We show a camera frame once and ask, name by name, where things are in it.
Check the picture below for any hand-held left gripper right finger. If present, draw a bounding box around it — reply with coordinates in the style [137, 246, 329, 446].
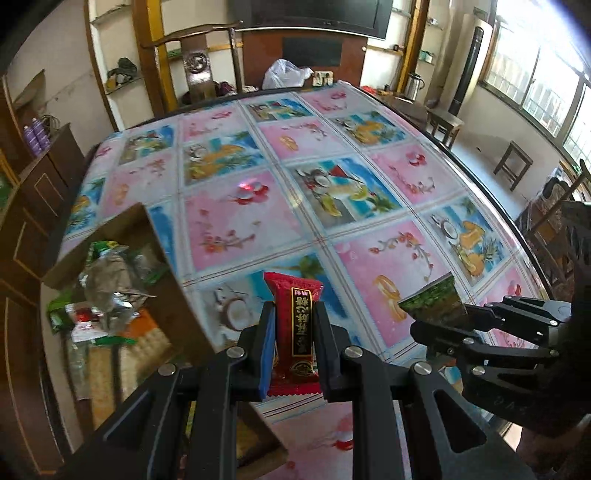
[312, 304, 539, 480]

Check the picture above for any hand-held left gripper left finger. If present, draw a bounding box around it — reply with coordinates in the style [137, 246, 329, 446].
[65, 301, 278, 480]

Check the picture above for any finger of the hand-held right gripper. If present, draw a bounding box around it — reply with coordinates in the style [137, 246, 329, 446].
[409, 320, 563, 378]
[463, 295, 573, 343]

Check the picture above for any dark green snack packet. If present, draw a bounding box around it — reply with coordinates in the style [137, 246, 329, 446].
[398, 272, 467, 326]

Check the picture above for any red snack packet black label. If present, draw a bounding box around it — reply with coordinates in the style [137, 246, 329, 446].
[263, 271, 325, 398]

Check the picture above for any cardboard box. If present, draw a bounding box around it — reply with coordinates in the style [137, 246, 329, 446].
[41, 202, 291, 480]

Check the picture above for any orange cracker packet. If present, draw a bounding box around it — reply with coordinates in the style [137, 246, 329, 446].
[117, 309, 182, 366]

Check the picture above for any green white cracker packet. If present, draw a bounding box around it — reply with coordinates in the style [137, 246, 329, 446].
[88, 240, 171, 285]

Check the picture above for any cracker packet with black stripe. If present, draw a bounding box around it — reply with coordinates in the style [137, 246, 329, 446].
[85, 344, 128, 428]

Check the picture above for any silver foil snack packet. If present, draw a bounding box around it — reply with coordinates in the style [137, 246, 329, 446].
[78, 251, 158, 334]

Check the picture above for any small red white packet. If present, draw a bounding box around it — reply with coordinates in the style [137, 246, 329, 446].
[71, 302, 100, 343]

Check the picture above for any small green snack packet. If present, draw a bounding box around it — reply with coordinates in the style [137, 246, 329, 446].
[48, 295, 77, 334]

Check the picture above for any person's right forearm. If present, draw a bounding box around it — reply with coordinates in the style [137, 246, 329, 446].
[515, 415, 591, 480]

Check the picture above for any dark carved armchair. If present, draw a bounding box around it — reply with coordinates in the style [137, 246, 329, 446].
[526, 159, 591, 297]

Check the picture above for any small wooden stool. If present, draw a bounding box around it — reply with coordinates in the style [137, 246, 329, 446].
[494, 141, 534, 193]

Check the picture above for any low wooden side table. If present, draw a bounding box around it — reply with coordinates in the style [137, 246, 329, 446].
[427, 108, 465, 149]

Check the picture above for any large window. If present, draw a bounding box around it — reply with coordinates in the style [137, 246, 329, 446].
[480, 0, 591, 163]

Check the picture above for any steel kettle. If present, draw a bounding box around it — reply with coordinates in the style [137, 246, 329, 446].
[405, 72, 426, 103]

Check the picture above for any standing air conditioner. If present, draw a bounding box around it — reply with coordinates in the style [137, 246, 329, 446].
[450, 13, 498, 117]

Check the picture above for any dark wooden cabinet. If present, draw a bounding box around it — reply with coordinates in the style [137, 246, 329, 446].
[0, 69, 89, 296]

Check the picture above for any white plastic bag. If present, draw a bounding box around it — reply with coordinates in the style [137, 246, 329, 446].
[262, 59, 314, 90]

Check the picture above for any carved wooden chair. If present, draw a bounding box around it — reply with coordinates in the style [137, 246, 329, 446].
[141, 21, 243, 112]

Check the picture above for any wooden television cabinet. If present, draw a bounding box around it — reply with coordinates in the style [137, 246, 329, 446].
[242, 28, 368, 89]

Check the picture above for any dark green bundle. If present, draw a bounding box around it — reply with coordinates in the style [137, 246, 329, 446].
[105, 56, 140, 89]

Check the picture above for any black television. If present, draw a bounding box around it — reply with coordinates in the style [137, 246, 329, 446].
[228, 0, 394, 40]

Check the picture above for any wall shelf unit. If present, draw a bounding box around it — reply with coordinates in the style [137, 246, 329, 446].
[392, 0, 446, 107]
[90, 0, 160, 132]

